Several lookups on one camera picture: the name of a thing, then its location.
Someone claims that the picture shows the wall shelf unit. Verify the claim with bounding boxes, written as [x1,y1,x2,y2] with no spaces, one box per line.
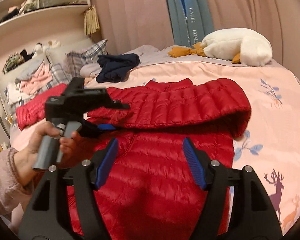
[0,0,91,34]

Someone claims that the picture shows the pile of pink clothes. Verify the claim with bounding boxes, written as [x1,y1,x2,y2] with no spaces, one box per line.
[6,60,52,105]

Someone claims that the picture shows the pink curtain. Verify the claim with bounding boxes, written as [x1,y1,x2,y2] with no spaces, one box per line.
[92,0,300,70]

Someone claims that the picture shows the pink sleeved left forearm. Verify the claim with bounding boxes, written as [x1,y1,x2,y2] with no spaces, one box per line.
[0,148,33,216]

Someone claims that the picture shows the blue grey lettered curtain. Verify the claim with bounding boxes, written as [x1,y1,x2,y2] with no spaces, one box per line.
[166,0,215,47]

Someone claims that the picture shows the plaid pillow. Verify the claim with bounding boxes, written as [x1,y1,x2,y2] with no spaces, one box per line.
[62,39,108,77]

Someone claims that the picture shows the small plush toys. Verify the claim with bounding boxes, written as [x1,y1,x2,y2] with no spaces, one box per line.
[20,40,61,61]

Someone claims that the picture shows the left hand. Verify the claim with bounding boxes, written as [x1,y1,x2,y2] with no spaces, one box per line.
[13,121,82,186]

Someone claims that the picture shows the yellow tassel hanging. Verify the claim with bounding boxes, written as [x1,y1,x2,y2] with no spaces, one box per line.
[84,5,100,36]

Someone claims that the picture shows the white goose plush toy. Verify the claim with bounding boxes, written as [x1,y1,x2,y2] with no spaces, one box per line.
[168,28,273,67]

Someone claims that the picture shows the pink deer print duvet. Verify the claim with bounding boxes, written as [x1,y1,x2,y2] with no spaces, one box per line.
[9,61,300,235]

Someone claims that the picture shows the grey garment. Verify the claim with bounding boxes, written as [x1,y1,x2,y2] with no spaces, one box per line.
[80,63,102,77]

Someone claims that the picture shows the navy blue garment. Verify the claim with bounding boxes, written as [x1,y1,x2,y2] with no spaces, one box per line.
[96,53,140,83]

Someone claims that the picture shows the red down puffer jacket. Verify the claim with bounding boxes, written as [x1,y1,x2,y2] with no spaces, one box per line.
[68,79,251,239]

